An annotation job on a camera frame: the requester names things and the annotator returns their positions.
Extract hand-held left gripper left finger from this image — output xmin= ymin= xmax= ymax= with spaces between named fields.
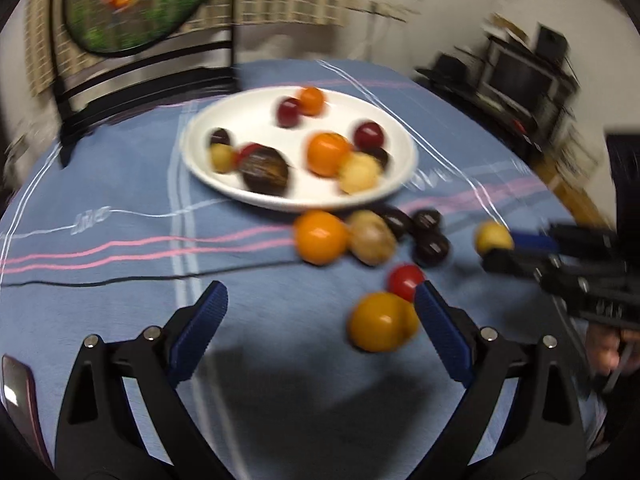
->
xmin=54 ymin=280 xmax=236 ymax=480

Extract dark brown mangosteen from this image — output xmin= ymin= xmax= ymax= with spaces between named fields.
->
xmin=241 ymin=144 xmax=291 ymax=196

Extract yellow-orange persimmon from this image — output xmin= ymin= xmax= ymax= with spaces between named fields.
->
xmin=348 ymin=292 xmax=421 ymax=352

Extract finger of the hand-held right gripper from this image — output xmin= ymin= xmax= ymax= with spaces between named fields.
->
xmin=481 ymin=248 xmax=563 ymax=285
xmin=509 ymin=223 xmax=627 ymax=262

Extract person's right hand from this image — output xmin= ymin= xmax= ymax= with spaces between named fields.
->
xmin=584 ymin=328 xmax=628 ymax=377

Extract white oval plate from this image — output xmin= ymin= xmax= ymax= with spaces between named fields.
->
xmin=180 ymin=86 xmax=419 ymax=212

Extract black hat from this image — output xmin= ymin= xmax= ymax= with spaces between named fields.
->
xmin=432 ymin=55 xmax=468 ymax=78

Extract large tan spotted fruit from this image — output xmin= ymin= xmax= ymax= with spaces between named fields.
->
xmin=346 ymin=210 xmax=398 ymax=267

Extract red tomato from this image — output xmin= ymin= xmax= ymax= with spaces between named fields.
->
xmin=388 ymin=264 xmax=427 ymax=301
xmin=235 ymin=142 xmax=263 ymax=166

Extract black speaker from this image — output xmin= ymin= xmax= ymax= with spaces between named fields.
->
xmin=535 ymin=22 xmax=571 ymax=58

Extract orange mandarin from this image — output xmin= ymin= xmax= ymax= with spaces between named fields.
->
xmin=298 ymin=86 xmax=327 ymax=116
xmin=306 ymin=131 xmax=353 ymax=177
xmin=293 ymin=210 xmax=350 ymax=266

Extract round tan fruit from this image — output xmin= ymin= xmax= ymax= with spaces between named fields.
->
xmin=338 ymin=152 xmax=383 ymax=195

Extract blue plaid tablecloth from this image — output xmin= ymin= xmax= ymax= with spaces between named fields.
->
xmin=0 ymin=59 xmax=616 ymax=480

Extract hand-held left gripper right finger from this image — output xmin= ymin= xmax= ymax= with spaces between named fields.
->
xmin=413 ymin=281 xmax=590 ymax=480

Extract computer monitor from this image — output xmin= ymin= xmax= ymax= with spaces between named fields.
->
xmin=487 ymin=42 xmax=558 ymax=106

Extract red smartphone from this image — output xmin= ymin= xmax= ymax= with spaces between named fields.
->
xmin=0 ymin=355 xmax=53 ymax=471

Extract black desk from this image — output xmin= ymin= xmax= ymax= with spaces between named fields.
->
xmin=415 ymin=42 xmax=576 ymax=156

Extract red plum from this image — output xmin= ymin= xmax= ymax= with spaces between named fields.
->
xmin=353 ymin=121 xmax=387 ymax=151

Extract round goldfish screen black stand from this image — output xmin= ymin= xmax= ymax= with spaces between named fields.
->
xmin=50 ymin=0 xmax=238 ymax=168

